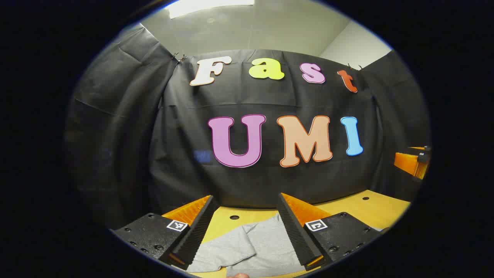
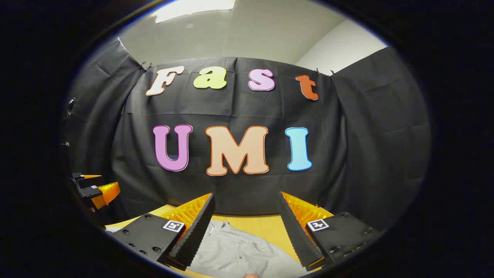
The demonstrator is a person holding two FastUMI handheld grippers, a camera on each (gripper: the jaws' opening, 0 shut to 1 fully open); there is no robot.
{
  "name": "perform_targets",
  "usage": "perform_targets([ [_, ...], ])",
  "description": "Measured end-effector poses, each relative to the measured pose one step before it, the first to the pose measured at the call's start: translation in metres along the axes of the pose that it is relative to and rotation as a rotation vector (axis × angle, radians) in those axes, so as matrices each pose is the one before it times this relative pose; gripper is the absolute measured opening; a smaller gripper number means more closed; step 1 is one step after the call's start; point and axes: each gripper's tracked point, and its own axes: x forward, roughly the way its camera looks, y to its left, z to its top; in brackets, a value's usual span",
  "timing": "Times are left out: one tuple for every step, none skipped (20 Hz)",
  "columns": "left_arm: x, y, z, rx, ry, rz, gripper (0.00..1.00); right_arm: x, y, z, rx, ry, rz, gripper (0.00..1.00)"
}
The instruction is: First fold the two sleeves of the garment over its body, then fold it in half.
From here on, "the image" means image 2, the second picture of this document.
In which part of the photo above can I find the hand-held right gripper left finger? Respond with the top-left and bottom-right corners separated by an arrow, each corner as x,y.
112,193 -> 216,271

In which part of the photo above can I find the grey sweatshirt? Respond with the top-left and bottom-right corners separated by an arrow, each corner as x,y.
106,220 -> 309,278

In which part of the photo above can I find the black backdrop cloth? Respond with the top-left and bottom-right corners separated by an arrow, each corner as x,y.
64,39 -> 432,232

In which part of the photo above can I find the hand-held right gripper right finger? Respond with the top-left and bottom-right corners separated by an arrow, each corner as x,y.
276,192 -> 384,271

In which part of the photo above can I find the ceiling light panel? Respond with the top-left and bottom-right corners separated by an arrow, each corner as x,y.
154,0 -> 236,24

